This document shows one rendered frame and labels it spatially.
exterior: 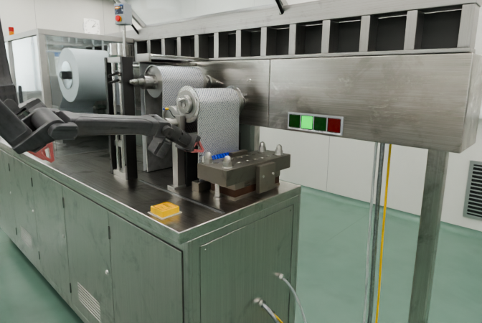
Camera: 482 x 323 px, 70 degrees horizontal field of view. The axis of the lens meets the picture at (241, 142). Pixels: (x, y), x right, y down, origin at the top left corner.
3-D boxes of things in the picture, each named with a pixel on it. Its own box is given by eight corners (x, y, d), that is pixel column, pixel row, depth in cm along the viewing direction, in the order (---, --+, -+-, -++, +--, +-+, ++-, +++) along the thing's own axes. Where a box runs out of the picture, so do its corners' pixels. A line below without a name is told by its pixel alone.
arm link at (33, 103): (-9, 101, 117) (1, 102, 112) (21, 84, 124) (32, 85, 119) (13, 129, 123) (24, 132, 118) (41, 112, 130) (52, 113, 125)
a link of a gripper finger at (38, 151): (54, 153, 133) (39, 134, 128) (63, 156, 129) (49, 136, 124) (39, 165, 129) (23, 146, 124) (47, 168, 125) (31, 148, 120)
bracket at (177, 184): (166, 188, 144) (164, 115, 138) (178, 184, 148) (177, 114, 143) (173, 191, 140) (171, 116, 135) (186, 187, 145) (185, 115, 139)
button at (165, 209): (150, 212, 117) (150, 206, 117) (167, 207, 122) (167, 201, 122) (162, 218, 113) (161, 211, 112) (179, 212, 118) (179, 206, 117)
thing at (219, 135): (198, 164, 139) (197, 118, 136) (237, 155, 156) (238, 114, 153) (199, 164, 139) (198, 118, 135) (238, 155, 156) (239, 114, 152)
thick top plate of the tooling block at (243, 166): (197, 178, 134) (197, 163, 133) (262, 161, 163) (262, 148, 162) (226, 186, 124) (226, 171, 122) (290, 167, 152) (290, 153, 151)
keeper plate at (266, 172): (255, 192, 137) (256, 165, 135) (270, 186, 144) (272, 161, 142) (260, 194, 135) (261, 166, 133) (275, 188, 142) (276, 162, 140)
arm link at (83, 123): (53, 122, 83) (33, 104, 88) (48, 143, 85) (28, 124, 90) (177, 125, 119) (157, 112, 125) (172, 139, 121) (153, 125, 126)
